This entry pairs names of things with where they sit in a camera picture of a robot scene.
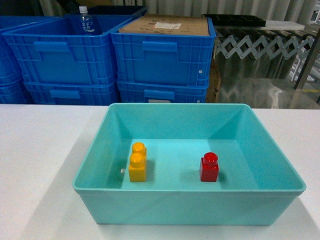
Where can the red toy block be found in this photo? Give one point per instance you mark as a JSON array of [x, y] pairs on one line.
[[209, 168]]

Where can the yellow toy block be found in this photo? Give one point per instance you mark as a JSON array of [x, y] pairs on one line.
[[138, 163]]

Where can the brown cardboard box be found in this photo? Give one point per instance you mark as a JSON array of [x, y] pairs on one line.
[[167, 25]]

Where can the blue crate lower right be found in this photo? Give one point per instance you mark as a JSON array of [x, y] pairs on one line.
[[136, 92]]

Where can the blue crate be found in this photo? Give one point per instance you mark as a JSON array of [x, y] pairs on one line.
[[15, 93], [73, 94], [136, 92], [182, 60], [56, 51], [10, 71]]

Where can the blue crate upper right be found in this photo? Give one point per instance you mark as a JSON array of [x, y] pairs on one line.
[[182, 60]]

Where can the blue crate lower middle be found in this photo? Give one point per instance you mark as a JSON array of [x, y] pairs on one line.
[[73, 94]]

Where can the turquoise plastic bin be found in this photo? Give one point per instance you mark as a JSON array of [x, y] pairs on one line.
[[255, 183]]

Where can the black plastic tray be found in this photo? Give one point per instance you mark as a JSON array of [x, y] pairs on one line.
[[235, 20]]

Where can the clear plastic water bottle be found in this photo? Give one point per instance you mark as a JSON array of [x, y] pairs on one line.
[[86, 22]]

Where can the blue crate upper middle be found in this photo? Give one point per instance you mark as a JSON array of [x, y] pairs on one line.
[[56, 51]]

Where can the blue crate upper left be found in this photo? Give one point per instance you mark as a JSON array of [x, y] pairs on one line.
[[10, 71]]

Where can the white foam board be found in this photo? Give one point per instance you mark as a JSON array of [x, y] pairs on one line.
[[275, 25]]

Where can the grey expandable scissor conveyor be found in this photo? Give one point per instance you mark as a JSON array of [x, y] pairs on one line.
[[263, 46]]

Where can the blue crate lower left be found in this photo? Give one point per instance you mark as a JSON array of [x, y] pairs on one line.
[[15, 93]]

